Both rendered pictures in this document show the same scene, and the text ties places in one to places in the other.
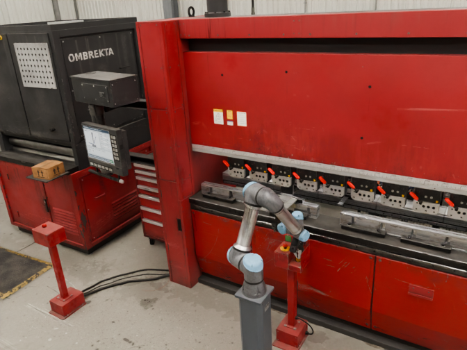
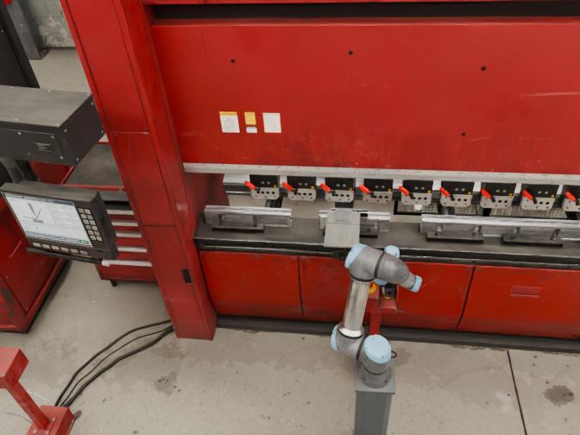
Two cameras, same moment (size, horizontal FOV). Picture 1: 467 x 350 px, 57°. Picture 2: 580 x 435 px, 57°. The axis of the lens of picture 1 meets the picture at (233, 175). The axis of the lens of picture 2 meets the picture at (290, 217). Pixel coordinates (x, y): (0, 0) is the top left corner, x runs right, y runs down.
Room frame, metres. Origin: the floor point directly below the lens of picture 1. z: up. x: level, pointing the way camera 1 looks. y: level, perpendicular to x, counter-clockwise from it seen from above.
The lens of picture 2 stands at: (1.07, 0.73, 2.98)
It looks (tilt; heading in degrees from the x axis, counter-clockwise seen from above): 43 degrees down; 337
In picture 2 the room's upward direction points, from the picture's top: 5 degrees counter-clockwise
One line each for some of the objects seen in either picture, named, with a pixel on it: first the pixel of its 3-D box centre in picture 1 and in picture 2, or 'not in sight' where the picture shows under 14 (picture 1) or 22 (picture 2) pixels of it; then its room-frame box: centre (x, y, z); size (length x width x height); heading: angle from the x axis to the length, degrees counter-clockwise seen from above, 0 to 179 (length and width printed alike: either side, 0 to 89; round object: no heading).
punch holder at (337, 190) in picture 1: (335, 182); (416, 187); (2.74, -0.71, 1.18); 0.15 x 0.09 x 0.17; 57
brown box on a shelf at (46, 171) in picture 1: (46, 169); not in sight; (3.75, 1.74, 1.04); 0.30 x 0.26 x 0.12; 58
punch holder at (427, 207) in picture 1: (427, 198); (538, 192); (2.41, -1.21, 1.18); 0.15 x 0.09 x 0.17; 57
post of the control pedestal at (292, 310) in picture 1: (292, 294); (374, 330); (2.55, -0.38, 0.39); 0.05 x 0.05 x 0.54; 58
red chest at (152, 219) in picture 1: (171, 200); (131, 221); (4.07, 0.66, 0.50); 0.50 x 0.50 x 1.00; 57
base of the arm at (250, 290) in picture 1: (254, 283); (375, 368); (2.12, -0.08, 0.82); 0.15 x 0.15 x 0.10
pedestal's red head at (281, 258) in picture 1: (292, 253); (377, 290); (2.55, -0.38, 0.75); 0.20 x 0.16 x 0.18; 58
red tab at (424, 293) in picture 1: (420, 292); (526, 292); (2.25, -1.17, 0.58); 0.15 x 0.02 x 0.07; 57
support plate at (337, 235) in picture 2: (278, 204); (342, 229); (2.83, -0.32, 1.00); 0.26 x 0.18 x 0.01; 147
